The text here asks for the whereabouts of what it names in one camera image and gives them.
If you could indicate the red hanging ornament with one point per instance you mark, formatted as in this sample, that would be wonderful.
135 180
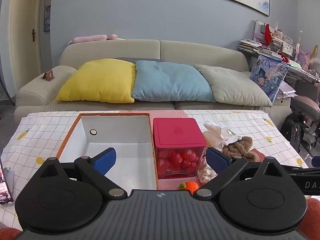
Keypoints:
267 33

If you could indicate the crumpled white tissue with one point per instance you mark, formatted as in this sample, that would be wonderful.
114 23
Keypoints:
215 132

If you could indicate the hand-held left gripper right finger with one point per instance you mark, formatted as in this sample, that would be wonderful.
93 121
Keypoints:
217 158

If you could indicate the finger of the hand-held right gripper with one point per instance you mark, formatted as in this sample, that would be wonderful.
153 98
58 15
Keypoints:
300 168

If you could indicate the red-orange cloth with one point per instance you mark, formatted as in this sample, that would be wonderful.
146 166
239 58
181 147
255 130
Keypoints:
314 217
8 234

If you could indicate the orange crochet carrot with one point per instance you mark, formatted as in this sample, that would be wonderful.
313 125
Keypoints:
191 186

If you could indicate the black backpack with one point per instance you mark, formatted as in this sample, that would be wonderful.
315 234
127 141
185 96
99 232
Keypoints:
292 130

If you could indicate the clear packet of white cotton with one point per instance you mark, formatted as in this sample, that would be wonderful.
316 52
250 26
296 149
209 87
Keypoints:
206 174

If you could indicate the stack of books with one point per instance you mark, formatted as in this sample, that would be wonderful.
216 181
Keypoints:
250 46

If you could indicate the pink bolster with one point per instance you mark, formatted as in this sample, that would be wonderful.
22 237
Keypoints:
92 38

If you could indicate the grey-green pillow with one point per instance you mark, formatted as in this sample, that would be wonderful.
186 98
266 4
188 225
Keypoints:
235 85

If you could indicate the wall poster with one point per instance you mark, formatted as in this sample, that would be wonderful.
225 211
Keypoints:
47 15

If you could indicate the blue cartoon printed pillow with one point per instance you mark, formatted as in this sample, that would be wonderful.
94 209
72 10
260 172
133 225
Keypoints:
268 76

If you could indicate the light blue pillow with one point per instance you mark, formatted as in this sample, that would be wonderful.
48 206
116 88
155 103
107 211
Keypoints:
170 82

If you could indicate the small brown stand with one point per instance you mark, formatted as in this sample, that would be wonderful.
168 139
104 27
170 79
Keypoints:
48 75

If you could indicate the clear container with red lid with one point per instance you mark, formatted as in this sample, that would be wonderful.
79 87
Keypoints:
175 132

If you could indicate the cluttered grey desk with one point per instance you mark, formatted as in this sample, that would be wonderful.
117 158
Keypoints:
300 73

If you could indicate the beige sofa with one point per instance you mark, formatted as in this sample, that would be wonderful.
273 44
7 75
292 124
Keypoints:
150 50

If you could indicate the dark grey mesh cushion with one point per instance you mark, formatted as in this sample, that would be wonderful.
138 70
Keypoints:
145 60

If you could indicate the checked lemon print tablecloth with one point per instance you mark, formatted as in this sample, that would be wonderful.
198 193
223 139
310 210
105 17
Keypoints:
45 135

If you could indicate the white box with orange rim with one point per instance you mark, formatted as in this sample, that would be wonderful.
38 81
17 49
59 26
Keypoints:
120 135

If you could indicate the pink and grey chair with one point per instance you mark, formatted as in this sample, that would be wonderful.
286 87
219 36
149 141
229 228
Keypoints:
308 110

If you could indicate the pink unicorn plush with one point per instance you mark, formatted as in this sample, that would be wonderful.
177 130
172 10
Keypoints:
307 56

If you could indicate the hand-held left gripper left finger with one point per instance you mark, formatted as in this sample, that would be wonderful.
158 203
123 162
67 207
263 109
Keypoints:
106 158

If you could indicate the yellow pillow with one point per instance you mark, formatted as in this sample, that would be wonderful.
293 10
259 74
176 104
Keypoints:
100 80

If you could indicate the brown braided plush toy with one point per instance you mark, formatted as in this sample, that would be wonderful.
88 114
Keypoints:
240 148

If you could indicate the cream door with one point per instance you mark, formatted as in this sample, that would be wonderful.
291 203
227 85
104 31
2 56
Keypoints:
25 30

